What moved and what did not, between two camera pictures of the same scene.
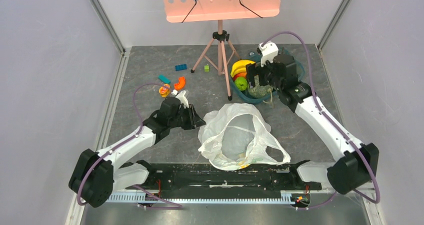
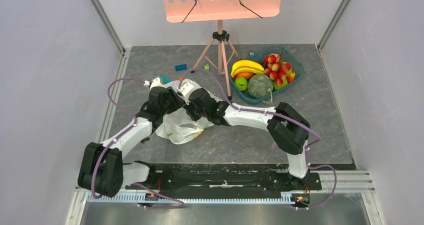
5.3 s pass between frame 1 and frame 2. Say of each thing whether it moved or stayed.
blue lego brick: stayed
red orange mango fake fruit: stayed
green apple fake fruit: stayed
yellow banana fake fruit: stayed
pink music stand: stayed
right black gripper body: moved
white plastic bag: moved
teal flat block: stayed
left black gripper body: moved
